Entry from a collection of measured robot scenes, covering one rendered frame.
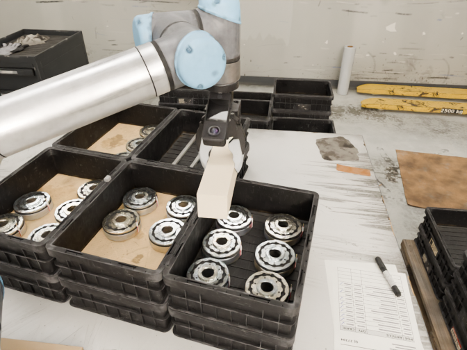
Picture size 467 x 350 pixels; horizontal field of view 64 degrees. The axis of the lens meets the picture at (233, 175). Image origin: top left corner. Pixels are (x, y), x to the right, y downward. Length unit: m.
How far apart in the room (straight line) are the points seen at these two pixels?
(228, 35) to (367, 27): 3.57
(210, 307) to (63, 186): 0.70
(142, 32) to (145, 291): 0.57
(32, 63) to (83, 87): 2.02
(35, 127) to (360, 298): 0.90
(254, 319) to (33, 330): 0.58
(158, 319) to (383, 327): 0.57
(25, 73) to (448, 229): 2.51
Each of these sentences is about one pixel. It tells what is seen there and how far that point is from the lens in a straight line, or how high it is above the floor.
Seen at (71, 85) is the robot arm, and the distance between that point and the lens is 0.54.
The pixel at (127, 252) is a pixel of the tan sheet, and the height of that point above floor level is 0.83.
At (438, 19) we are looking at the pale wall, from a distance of 4.39.
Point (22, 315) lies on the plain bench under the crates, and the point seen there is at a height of 0.70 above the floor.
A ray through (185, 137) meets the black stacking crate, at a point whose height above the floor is 0.83.
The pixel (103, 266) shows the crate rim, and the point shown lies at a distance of 0.90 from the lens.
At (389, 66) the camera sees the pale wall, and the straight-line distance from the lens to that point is 4.39.
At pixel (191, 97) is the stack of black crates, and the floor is 0.54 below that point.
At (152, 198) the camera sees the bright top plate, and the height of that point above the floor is 0.86.
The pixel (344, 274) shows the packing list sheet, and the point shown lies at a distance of 1.17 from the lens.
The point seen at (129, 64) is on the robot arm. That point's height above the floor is 1.40.
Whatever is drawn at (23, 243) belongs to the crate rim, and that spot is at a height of 0.93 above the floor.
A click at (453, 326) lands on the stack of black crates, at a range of 1.85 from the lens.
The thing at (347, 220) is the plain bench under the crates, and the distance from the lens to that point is 1.35.
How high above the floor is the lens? 1.56
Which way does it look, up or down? 35 degrees down
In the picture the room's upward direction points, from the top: straight up
